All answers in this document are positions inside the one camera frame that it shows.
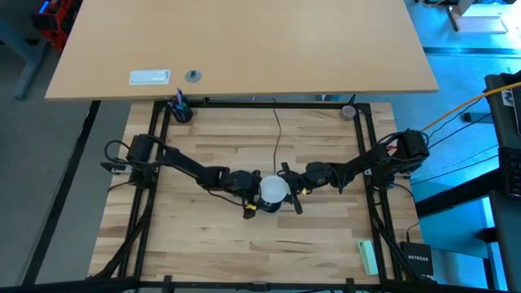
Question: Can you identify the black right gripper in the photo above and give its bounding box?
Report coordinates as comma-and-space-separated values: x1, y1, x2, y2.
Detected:
280, 161, 322, 216

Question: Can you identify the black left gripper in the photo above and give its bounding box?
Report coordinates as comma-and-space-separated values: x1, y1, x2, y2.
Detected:
225, 169, 262, 221

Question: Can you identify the white round lid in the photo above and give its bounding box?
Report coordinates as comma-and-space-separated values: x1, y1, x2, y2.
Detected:
259, 174, 291, 203

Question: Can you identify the black lamp cord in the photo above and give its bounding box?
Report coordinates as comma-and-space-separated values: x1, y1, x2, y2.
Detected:
271, 106, 283, 177

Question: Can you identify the patterned round bowl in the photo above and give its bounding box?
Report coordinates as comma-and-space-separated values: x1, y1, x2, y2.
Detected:
339, 104, 358, 121

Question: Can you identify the mint green stapler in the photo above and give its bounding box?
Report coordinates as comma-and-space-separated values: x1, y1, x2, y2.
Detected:
357, 239, 379, 278

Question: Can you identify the light wooden desk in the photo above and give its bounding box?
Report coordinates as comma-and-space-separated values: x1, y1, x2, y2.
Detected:
44, 0, 440, 102

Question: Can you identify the white rectangular desk outlet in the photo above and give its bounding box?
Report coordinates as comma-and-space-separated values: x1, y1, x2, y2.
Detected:
129, 69, 172, 86

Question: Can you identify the black equipment stand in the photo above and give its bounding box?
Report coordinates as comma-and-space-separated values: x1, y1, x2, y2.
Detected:
484, 71, 521, 293

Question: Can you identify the grey desk leg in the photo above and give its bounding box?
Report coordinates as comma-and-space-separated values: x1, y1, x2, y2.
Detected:
0, 20, 50, 101

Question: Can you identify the red tool cart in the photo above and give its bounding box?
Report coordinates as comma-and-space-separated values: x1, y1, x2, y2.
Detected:
32, 0, 79, 53

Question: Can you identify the black aluminium table frame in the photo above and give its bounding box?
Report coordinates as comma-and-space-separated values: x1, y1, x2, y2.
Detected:
0, 97, 521, 293

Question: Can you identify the black Netgear switch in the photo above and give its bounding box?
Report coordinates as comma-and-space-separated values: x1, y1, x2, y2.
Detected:
400, 241, 435, 278

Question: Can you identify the thin black cable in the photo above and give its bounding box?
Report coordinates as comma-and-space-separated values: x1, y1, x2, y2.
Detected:
426, 96, 486, 138
410, 142, 500, 186

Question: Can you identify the yellow cable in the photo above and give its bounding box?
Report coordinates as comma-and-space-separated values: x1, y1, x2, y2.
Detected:
421, 81, 521, 133

